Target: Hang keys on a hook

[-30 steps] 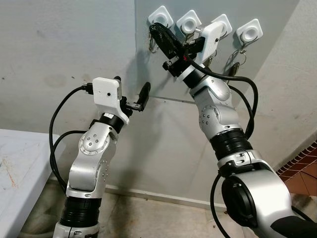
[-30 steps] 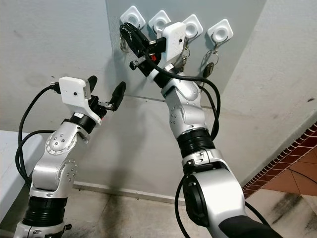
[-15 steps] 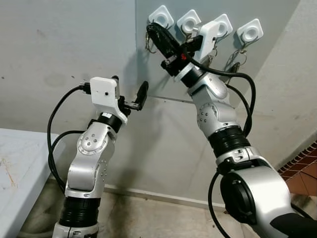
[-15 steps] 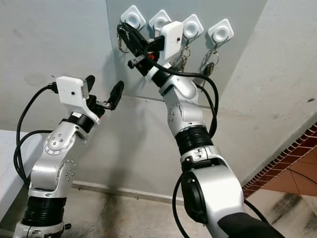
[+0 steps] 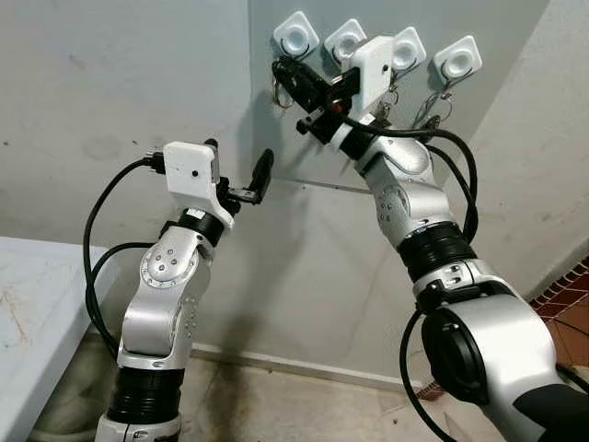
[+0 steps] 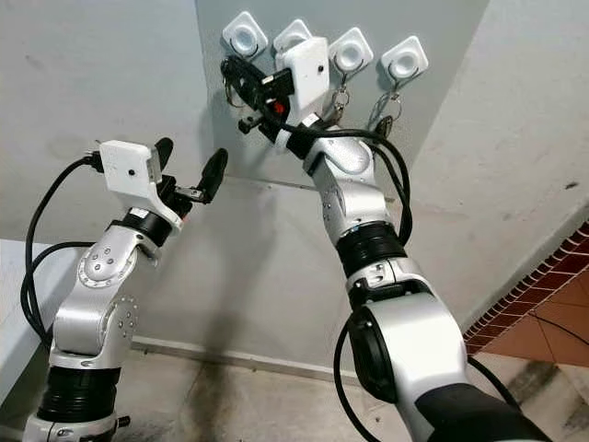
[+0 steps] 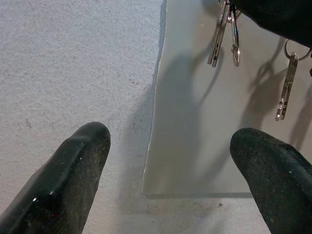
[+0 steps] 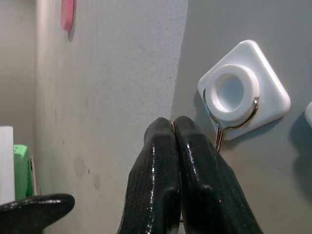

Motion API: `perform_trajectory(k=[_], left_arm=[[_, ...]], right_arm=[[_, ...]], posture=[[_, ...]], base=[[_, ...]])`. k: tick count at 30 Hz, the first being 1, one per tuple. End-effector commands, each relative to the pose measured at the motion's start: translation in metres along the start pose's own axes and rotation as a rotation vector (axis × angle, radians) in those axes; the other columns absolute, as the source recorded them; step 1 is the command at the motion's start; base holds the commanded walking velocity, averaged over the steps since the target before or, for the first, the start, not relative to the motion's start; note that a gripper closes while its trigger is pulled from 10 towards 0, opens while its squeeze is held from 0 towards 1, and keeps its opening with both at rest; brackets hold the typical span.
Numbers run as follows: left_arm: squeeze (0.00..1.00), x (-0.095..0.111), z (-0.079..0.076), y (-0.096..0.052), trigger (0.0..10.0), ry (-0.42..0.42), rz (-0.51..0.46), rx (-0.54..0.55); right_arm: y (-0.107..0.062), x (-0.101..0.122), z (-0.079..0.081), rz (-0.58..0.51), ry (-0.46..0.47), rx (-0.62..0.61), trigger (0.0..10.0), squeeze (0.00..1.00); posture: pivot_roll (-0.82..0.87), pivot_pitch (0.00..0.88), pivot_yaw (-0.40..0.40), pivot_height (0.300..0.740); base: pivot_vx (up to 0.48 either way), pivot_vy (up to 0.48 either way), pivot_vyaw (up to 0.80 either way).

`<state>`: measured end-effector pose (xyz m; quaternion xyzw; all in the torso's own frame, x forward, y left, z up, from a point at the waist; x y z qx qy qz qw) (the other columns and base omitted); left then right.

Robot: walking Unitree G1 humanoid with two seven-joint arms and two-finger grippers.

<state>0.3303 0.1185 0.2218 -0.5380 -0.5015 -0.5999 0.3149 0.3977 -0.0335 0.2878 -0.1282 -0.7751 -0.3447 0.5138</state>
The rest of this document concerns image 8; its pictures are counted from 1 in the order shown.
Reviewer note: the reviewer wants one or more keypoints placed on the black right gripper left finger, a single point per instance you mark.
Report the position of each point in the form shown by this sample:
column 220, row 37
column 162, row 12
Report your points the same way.
column 151, row 182

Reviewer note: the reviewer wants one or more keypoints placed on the white adhesive wall hook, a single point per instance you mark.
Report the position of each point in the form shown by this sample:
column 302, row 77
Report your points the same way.
column 268, row 97

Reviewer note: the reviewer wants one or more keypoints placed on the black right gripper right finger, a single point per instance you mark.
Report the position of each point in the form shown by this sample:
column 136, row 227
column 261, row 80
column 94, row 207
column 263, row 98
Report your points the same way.
column 209, row 190

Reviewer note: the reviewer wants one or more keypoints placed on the pink wall hook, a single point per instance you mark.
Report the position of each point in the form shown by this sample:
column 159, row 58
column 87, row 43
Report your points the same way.
column 67, row 14

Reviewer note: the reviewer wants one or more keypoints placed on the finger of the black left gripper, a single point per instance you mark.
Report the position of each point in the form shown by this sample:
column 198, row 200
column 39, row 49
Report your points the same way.
column 31, row 212

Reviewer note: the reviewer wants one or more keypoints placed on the white board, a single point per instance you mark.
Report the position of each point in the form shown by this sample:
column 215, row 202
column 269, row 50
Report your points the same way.
column 6, row 165

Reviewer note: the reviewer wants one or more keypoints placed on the green plastic block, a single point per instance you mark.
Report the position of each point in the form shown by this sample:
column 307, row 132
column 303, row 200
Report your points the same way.
column 22, row 170

